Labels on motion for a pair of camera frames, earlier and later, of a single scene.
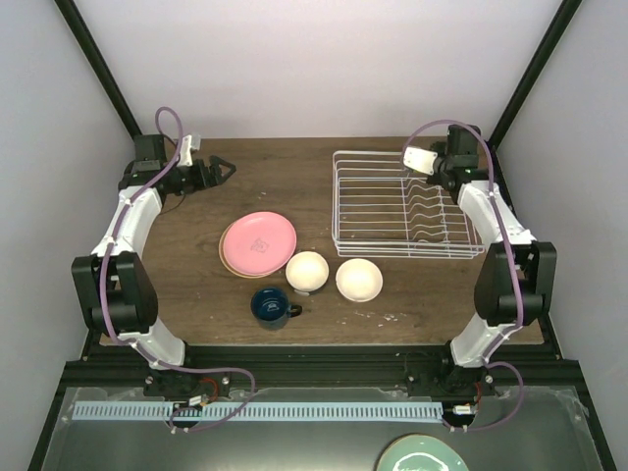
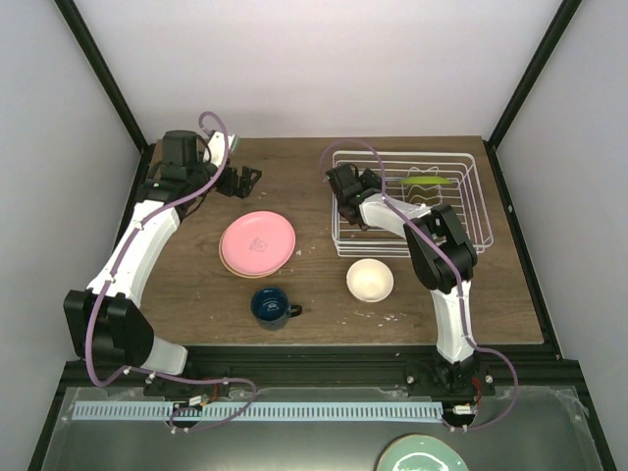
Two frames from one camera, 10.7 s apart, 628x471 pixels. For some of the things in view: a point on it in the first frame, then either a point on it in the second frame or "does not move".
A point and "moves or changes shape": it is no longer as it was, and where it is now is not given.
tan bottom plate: x=225 y=261 does not move
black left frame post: x=70 y=14 does not move
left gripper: x=212 y=178 to x=243 y=187
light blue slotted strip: x=261 y=411 does not move
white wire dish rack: x=383 y=209 does not move
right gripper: x=441 y=146 to x=370 y=181
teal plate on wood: x=420 y=452 does not move
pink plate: x=258 y=243 does not move
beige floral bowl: x=359 y=280 moves or changes shape
